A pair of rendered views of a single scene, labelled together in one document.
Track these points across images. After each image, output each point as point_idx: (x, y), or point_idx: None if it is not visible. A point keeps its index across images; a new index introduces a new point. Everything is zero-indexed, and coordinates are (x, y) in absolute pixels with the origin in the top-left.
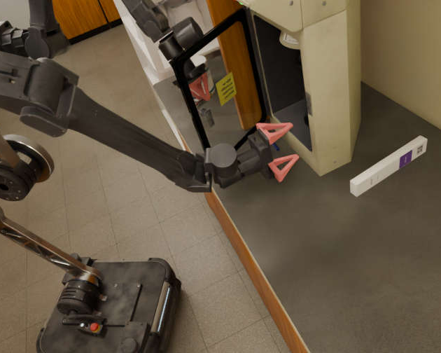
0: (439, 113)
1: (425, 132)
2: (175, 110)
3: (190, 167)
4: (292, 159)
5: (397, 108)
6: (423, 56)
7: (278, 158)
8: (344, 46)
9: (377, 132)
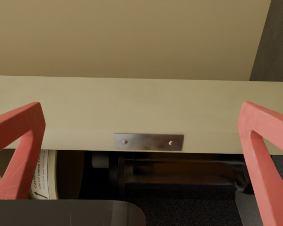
0: (252, 13)
1: (276, 11)
2: None
3: None
4: (254, 130)
5: (254, 71)
6: (177, 47)
7: (263, 220)
8: (53, 79)
9: None
